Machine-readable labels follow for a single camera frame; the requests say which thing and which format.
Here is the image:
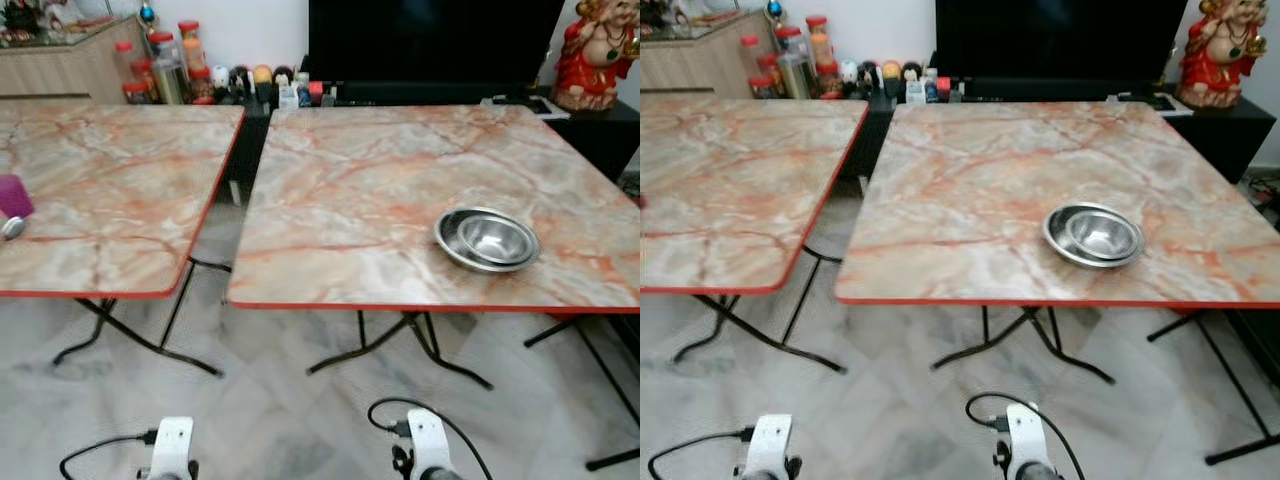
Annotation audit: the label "pink plastic cup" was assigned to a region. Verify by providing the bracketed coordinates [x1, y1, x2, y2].
[0, 174, 35, 222]

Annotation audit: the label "black remote on white tray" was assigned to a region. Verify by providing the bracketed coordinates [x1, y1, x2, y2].
[1114, 91, 1197, 117]
[480, 94, 572, 122]

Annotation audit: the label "tall steel tumbler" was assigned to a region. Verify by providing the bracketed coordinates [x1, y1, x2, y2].
[778, 55, 814, 101]
[152, 60, 187, 106]

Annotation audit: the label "light wooden cabinet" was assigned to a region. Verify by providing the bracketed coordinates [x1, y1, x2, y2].
[0, 15, 153, 102]
[640, 10, 778, 97]

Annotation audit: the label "black television screen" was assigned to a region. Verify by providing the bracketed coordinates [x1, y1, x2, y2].
[307, 0, 567, 87]
[934, 0, 1191, 82]

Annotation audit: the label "orange filled jar red lid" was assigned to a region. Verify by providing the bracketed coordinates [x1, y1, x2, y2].
[178, 20, 205, 71]
[805, 15, 832, 66]

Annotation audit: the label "red robed statue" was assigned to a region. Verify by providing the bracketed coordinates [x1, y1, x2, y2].
[1176, 0, 1270, 111]
[551, 0, 641, 113]

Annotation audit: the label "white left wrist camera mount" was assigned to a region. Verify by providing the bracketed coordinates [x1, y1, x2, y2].
[745, 414, 794, 480]
[150, 417, 197, 480]

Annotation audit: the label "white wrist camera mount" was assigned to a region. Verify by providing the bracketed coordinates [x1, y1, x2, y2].
[745, 414, 794, 480]
[405, 408, 452, 480]
[1005, 403, 1053, 480]
[150, 417, 197, 480]

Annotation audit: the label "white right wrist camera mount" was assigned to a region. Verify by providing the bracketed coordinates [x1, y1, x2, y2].
[1005, 403, 1053, 480]
[405, 408, 452, 480]

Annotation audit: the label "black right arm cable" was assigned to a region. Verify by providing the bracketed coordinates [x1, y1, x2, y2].
[367, 397, 494, 480]
[965, 391, 1087, 480]

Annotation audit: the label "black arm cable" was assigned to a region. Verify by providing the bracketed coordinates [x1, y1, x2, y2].
[367, 397, 494, 480]
[965, 391, 1087, 480]
[59, 429, 163, 480]
[648, 426, 756, 480]

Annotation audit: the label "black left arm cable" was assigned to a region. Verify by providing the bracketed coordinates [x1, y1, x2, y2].
[59, 429, 163, 480]
[648, 426, 756, 480]

